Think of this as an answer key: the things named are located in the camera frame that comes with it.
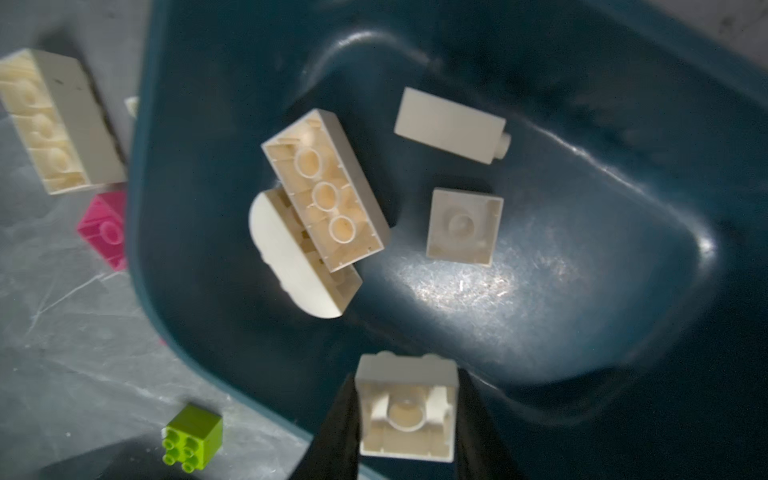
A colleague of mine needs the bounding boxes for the right teal bin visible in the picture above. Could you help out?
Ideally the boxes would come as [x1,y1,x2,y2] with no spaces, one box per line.
[126,1,767,479]

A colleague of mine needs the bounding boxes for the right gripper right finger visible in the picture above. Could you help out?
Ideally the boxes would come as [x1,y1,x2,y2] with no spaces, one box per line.
[455,369,525,480]

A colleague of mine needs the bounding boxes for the cream long lego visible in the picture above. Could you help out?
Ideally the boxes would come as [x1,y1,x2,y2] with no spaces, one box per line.
[261,109,390,272]
[248,187,362,319]

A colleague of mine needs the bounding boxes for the pink lego lower right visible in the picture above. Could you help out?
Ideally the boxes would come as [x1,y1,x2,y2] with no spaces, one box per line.
[76,190,127,271]

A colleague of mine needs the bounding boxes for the cream long lego outside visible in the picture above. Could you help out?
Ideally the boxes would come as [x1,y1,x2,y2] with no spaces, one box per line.
[1,49,127,195]

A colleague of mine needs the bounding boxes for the cream lego pile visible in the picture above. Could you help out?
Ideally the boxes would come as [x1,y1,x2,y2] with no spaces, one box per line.
[426,188,504,266]
[354,351,459,463]

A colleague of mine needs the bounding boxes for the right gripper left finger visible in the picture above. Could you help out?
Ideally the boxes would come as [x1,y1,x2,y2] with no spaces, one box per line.
[289,374,360,480]

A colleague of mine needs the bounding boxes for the green small lego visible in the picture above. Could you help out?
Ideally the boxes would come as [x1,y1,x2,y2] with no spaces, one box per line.
[161,404,224,474]

